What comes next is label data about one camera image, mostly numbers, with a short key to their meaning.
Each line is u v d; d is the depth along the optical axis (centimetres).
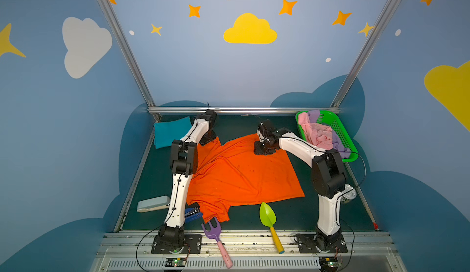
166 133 112
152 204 80
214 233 76
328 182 53
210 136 95
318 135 102
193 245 74
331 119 114
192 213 80
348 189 84
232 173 96
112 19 77
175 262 71
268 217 82
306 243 75
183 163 68
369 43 86
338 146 101
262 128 79
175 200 66
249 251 73
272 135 72
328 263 71
